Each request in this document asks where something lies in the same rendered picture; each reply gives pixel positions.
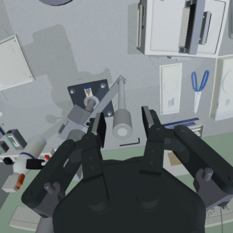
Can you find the grey box with orange tab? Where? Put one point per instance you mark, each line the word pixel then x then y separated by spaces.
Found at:
pixel 11 183

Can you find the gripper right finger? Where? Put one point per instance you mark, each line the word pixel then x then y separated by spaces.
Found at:
pixel 153 154

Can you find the dark round disc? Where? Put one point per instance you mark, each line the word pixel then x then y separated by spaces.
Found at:
pixel 54 1

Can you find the black plug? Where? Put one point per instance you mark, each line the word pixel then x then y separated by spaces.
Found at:
pixel 8 161

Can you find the white power strip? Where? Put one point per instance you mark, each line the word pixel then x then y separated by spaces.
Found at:
pixel 7 156

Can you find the flat grey block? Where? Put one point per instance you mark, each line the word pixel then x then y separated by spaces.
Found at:
pixel 23 218

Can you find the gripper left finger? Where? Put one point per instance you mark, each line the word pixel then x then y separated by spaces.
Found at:
pixel 91 163

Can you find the grey brace bar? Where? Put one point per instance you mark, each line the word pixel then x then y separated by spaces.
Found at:
pixel 109 93

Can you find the grey mount head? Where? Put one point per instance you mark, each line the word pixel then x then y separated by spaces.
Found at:
pixel 76 118

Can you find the pale grey tray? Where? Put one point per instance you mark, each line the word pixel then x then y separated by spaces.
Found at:
pixel 12 63

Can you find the white box with blue stripes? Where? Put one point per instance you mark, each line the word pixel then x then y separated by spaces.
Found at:
pixel 193 126

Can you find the small white sterile pouch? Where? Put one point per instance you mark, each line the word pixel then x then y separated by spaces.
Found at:
pixel 170 87

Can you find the black hex key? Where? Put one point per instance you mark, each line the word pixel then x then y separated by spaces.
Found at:
pixel 131 143

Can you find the white infusion pump body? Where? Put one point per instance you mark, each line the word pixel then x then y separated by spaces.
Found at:
pixel 163 27

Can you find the dark square base plate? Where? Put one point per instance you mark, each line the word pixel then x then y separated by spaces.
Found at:
pixel 78 94

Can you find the white wall socket plate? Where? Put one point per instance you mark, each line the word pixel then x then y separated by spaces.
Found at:
pixel 216 214

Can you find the black ribbed clip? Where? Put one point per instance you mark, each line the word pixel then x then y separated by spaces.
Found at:
pixel 34 163

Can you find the white box with tan pad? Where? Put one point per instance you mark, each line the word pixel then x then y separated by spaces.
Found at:
pixel 173 162

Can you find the grey battery pack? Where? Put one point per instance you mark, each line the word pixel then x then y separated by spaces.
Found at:
pixel 15 139

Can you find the grey pole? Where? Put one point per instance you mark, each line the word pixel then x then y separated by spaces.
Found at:
pixel 90 104

